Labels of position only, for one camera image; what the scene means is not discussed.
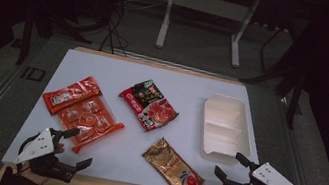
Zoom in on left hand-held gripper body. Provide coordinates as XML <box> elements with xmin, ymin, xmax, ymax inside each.
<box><xmin>11</xmin><ymin>122</ymin><xmax>85</xmax><ymax>185</ymax></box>

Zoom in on clear orange packet with pieces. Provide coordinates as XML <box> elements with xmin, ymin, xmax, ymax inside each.
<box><xmin>51</xmin><ymin>88</ymin><xmax>130</xmax><ymax>162</ymax></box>

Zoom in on white plastic tray container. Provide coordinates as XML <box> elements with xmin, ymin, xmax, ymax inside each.
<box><xmin>194</xmin><ymin>90</ymin><xmax>262</xmax><ymax>169</ymax></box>

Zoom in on gold foil packet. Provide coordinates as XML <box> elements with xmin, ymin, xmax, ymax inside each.
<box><xmin>137</xmin><ymin>133</ymin><xmax>212</xmax><ymax>185</ymax></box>

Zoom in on red and black sauce packet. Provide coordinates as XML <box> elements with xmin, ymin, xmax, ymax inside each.
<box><xmin>113</xmin><ymin>73</ymin><xmax>185</xmax><ymax>138</ymax></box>

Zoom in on person's left hand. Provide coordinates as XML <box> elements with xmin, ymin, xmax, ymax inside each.
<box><xmin>18</xmin><ymin>137</ymin><xmax>67</xmax><ymax>185</ymax></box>

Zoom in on orange-red snack packet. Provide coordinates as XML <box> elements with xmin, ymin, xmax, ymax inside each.
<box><xmin>38</xmin><ymin>68</ymin><xmax>105</xmax><ymax>123</ymax></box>

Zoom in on black metal stand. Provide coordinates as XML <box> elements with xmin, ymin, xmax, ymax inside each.
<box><xmin>14</xmin><ymin>0</ymin><xmax>100</xmax><ymax>78</ymax></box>
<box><xmin>233</xmin><ymin>2</ymin><xmax>323</xmax><ymax>132</ymax></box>

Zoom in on white table mat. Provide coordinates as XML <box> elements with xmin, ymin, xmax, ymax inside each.
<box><xmin>1</xmin><ymin>40</ymin><xmax>283</xmax><ymax>185</ymax></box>

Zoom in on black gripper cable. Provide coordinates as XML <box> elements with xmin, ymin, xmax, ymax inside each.
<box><xmin>13</xmin><ymin>130</ymin><xmax>42</xmax><ymax>177</ymax></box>

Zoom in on black floor cables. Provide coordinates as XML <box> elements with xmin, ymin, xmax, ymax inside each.
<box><xmin>97</xmin><ymin>1</ymin><xmax>136</xmax><ymax>58</ymax></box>

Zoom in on white metal stand frame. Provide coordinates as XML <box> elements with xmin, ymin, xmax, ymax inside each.
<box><xmin>153</xmin><ymin>0</ymin><xmax>264</xmax><ymax>72</ymax></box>

